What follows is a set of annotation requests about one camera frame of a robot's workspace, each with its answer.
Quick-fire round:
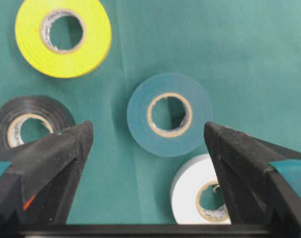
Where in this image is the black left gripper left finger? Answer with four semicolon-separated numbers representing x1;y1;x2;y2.
0;121;94;225

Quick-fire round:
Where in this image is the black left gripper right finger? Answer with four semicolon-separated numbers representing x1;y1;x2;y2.
204;122;301;230

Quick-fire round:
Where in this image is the black tape roll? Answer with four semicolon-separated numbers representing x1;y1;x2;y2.
0;95;75;151

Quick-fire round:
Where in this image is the green tape roll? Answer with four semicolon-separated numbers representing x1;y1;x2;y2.
127;73;212;157

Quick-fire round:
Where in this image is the white tape roll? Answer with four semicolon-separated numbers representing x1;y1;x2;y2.
170;154;231;225

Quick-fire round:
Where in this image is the yellow tape roll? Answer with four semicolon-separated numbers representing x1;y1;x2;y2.
15;0;112;78

